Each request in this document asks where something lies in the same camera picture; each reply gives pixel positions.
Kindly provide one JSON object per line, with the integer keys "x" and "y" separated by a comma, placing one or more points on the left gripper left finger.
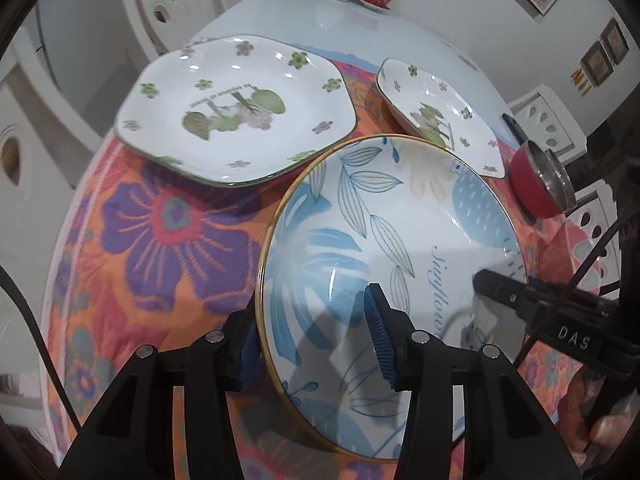
{"x": 128, "y": 434}

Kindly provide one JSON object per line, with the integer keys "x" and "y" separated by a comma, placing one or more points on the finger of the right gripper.
{"x": 505, "y": 289}

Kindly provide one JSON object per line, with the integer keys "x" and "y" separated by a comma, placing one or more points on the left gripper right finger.
{"x": 507, "y": 433}

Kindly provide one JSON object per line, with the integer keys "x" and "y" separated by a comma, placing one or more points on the red steel bowl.
{"x": 540, "y": 182}

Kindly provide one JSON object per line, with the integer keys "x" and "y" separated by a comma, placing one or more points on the blue leaf round plate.
{"x": 390, "y": 210}

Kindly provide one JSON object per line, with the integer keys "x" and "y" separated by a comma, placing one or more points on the small white floral plate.
{"x": 428, "y": 107}

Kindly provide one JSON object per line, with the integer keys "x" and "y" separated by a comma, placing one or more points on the large white floral plate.
{"x": 236, "y": 111}

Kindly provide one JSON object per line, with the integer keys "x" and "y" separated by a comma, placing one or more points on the person's hand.
{"x": 608, "y": 431}

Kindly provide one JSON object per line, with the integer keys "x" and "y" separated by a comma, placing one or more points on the white chair near right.
{"x": 595, "y": 212}

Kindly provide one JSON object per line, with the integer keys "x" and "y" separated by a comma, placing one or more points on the black smartphone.
{"x": 515, "y": 128}

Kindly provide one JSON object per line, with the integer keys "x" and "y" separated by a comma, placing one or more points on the white chair far right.
{"x": 547, "y": 121}

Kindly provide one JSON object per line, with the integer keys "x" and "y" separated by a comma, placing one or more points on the lower small framed picture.
{"x": 596, "y": 64}

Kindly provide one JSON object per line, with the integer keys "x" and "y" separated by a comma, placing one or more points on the small framed picture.
{"x": 596, "y": 64}
{"x": 614, "y": 42}

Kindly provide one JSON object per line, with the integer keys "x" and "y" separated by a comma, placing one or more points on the white chair near left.
{"x": 45, "y": 146}

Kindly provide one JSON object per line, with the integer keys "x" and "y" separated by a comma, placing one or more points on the upper small framed picture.
{"x": 614, "y": 42}

